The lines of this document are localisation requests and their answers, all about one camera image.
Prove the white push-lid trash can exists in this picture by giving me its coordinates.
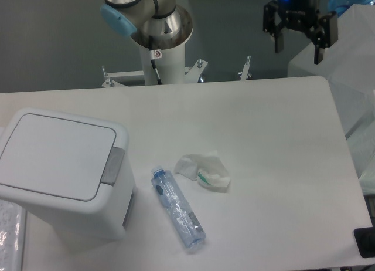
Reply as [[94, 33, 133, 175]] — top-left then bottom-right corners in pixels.
[[1, 107, 135, 240]]

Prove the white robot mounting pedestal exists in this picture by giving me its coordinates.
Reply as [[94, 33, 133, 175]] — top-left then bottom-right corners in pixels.
[[138, 44, 185, 86]]

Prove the white table clamp bracket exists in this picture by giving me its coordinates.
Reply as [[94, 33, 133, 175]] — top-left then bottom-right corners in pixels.
[[101, 59, 208, 88]]

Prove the empty clear plastic bottle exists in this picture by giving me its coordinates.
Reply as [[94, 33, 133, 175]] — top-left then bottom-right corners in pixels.
[[151, 166, 206, 248]]

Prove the black device at edge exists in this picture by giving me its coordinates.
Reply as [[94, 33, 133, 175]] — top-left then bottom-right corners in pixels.
[[354, 227, 374, 258]]

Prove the clear bubble wrap sheet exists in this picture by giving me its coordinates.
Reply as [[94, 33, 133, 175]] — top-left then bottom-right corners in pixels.
[[1, 200, 26, 270]]

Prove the metal clamp screw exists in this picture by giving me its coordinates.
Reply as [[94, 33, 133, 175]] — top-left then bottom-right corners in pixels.
[[238, 55, 252, 81]]

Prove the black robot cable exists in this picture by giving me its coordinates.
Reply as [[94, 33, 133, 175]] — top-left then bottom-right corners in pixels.
[[148, 35, 163, 86]]

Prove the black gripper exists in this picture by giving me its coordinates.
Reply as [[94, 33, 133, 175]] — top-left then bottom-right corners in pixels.
[[263, 0, 339, 65]]

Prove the crumpled white tissue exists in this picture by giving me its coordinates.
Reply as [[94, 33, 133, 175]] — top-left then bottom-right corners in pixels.
[[173, 150, 231, 193]]

